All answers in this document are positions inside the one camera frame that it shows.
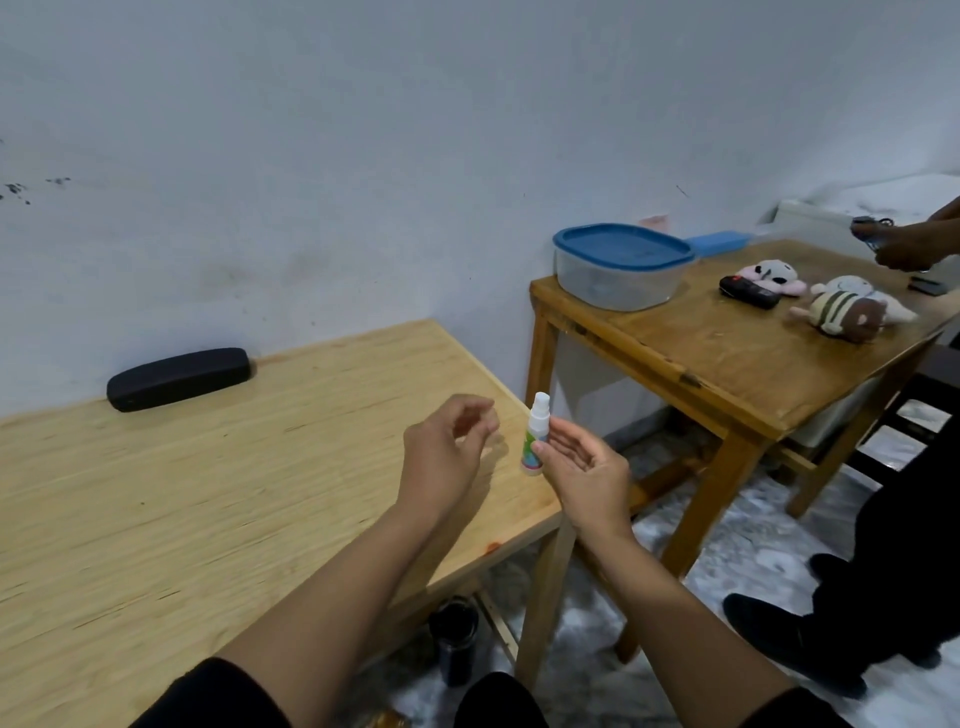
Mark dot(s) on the person's right hand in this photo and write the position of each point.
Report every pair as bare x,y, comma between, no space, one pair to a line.
589,480

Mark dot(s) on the person's left forearm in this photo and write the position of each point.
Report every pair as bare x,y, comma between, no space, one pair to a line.
337,615

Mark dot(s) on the pink plastic item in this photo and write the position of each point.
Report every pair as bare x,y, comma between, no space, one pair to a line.
654,220

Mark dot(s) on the white cabinet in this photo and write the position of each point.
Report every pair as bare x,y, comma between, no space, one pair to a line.
855,210

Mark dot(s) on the person's black left sleeve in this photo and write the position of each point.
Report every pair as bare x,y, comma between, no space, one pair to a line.
210,697

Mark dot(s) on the small white spray bottle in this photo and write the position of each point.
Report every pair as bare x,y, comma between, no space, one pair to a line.
536,424

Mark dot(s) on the black tumbler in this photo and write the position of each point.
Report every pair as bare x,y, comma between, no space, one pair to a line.
454,637

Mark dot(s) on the light wooden table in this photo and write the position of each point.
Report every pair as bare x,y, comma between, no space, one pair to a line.
150,525

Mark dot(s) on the small dark rectangular item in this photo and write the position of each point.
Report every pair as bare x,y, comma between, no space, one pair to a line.
927,285

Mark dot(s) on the orange plastic bag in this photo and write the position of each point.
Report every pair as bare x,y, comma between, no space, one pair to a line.
391,720

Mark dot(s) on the person's right forearm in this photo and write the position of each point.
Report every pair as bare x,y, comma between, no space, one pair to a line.
675,637

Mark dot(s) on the striped plush cat toy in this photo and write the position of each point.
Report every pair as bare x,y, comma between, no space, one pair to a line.
847,307

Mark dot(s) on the person's leg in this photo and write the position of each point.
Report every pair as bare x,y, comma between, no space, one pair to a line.
885,570
499,705

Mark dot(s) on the black remote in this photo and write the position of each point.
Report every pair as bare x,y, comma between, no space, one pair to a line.
748,291

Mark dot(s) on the grey basin with blue lid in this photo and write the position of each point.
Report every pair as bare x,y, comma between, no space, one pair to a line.
622,262

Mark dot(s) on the black chair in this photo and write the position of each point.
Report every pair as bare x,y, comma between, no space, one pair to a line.
907,435

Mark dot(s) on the person's black right sleeve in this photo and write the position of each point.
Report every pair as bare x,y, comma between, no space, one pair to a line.
795,712

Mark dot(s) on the white spotted plush toy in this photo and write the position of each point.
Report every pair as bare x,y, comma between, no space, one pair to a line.
772,276

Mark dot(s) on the person's right leg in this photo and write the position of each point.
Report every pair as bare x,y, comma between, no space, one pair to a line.
499,705

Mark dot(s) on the person's left hand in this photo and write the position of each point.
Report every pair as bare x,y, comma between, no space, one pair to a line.
439,465

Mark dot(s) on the person's black sleeve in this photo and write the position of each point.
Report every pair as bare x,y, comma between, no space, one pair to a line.
210,697
795,712

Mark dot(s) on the black glasses case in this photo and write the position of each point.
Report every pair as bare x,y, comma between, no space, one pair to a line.
180,377

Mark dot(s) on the brown wooden side table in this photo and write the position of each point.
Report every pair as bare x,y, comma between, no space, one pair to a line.
750,352

